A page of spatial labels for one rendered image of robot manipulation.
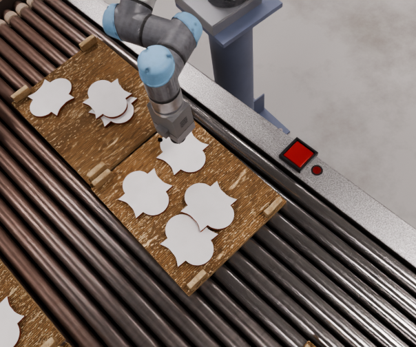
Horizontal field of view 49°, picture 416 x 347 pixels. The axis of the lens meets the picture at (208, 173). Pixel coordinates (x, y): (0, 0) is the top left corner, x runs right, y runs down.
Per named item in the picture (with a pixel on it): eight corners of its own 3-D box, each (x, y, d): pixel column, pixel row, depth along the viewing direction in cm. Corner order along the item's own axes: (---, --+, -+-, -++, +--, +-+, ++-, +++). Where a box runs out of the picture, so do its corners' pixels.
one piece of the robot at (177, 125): (132, 102, 105) (147, 138, 119) (161, 122, 102) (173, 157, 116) (160, 74, 107) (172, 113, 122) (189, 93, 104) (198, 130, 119)
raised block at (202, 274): (204, 270, 114) (202, 267, 112) (209, 275, 114) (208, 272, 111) (186, 286, 113) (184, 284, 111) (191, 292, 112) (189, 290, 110)
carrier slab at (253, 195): (184, 113, 137) (183, 110, 136) (286, 203, 122) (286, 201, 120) (91, 190, 129) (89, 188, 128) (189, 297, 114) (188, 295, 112)
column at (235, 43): (241, 87, 251) (234, -51, 173) (290, 132, 236) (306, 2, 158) (186, 128, 243) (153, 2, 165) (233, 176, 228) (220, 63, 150)
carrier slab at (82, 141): (98, 40, 153) (97, 36, 152) (181, 109, 138) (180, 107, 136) (13, 105, 145) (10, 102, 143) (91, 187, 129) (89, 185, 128)
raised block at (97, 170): (105, 164, 130) (101, 160, 128) (109, 168, 130) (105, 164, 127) (88, 178, 129) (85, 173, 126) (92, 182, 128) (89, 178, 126)
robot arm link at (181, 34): (158, 1, 102) (135, 37, 98) (204, 14, 99) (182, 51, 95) (164, 26, 109) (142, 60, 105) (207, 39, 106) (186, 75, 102)
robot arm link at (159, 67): (180, 45, 94) (162, 78, 91) (188, 79, 103) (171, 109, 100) (147, 36, 96) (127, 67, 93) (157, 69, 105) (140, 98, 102)
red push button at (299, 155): (296, 142, 130) (297, 140, 128) (313, 155, 127) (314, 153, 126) (282, 157, 128) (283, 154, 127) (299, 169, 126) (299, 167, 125)
